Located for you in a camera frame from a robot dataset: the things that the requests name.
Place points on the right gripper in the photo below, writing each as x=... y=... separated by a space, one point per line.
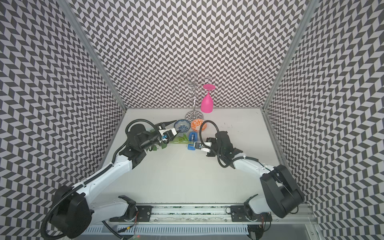
x=211 y=140

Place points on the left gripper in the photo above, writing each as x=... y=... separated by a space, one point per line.
x=164 y=124

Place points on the blue tape dispenser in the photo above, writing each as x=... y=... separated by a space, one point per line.
x=193 y=138

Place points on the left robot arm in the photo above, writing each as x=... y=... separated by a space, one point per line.
x=74 y=209

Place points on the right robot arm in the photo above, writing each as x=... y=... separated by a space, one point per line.
x=281 y=193

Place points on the blue patterned bowl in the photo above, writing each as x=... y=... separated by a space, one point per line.
x=182 y=126

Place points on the orange patterned bowl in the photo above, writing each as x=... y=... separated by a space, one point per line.
x=197 y=124

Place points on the pink plastic wine glass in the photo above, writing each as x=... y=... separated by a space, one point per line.
x=207 y=103

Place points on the chrome glass holder stand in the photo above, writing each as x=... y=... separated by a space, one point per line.
x=193 y=86

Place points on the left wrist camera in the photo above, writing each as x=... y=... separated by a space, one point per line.
x=171 y=132

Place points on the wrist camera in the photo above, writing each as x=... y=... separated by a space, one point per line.
x=171 y=132
x=205 y=148

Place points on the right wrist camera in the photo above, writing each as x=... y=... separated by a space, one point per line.
x=205 y=148

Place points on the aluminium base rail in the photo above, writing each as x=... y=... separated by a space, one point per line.
x=165 y=220

